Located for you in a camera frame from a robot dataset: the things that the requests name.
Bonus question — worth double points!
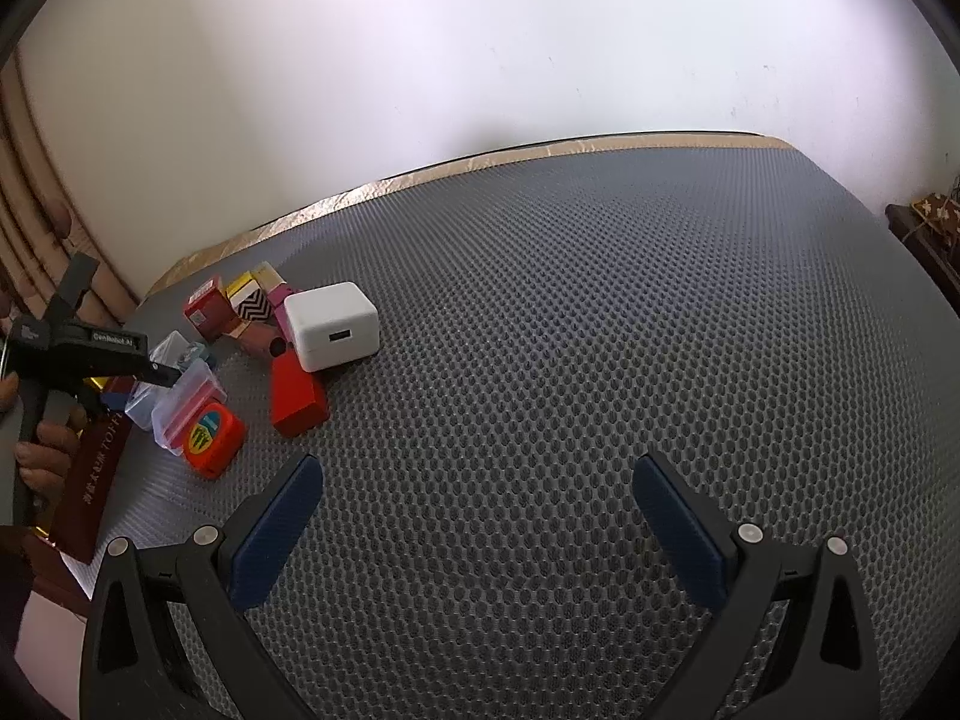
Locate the red toffee tin tray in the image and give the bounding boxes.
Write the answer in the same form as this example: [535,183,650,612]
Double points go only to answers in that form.
[50,377,133,564]

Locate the clear case with blue label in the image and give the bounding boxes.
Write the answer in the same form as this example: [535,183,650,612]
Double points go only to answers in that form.
[122,328,199,433]

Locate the small teal round case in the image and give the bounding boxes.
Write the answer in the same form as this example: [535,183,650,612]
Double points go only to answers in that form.
[178,343,217,371]

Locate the clear case with pink cards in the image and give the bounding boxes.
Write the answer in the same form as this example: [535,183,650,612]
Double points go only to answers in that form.
[151,359,226,455]

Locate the pink lipstick tube box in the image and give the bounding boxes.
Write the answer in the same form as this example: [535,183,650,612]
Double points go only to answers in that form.
[239,307,290,359]

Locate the red rectangular box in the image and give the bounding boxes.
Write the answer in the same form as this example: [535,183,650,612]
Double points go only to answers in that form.
[270,348,329,439]

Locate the white power adapter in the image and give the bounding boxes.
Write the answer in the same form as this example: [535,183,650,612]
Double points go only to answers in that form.
[283,281,381,372]

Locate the person left hand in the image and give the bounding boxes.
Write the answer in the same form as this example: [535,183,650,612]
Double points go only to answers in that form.
[13,405,88,504]

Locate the beige patterned curtain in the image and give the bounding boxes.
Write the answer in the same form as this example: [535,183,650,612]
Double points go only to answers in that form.
[2,55,137,327]

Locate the red barcode box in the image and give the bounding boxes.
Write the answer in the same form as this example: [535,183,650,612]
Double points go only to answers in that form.
[182,277,235,341]

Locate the gold zigzag pattern box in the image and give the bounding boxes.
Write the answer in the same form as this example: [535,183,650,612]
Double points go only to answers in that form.
[226,271,272,323]

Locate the beige long box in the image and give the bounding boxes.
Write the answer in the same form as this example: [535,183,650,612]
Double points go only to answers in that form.
[251,262,285,294]

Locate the grey mesh mat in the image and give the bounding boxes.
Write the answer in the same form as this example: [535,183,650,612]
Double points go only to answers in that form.
[103,148,958,718]

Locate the dark side furniture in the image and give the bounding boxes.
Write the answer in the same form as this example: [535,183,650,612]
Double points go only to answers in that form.
[885,193,960,310]

